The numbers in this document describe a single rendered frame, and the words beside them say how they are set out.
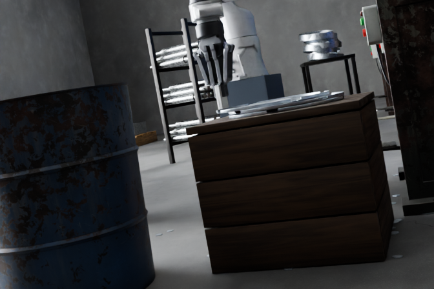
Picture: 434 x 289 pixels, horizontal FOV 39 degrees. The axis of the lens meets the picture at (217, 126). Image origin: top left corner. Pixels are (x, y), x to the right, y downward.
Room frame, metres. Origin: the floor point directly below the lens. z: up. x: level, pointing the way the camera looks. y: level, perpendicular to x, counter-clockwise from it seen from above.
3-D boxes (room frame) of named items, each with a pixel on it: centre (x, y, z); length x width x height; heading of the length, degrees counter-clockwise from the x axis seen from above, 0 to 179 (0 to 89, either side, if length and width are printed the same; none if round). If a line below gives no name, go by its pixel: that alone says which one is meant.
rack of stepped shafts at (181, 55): (4.33, 0.11, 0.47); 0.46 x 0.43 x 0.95; 54
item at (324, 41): (4.98, -0.97, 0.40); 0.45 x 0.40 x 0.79; 176
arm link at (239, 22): (2.11, -0.10, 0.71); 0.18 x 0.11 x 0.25; 97
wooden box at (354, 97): (1.53, -0.18, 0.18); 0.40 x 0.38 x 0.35; 70
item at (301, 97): (1.56, -0.15, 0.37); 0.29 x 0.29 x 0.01
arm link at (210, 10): (1.63, -0.03, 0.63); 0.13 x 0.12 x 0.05; 141
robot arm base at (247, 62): (2.13, -0.10, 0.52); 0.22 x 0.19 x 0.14; 66
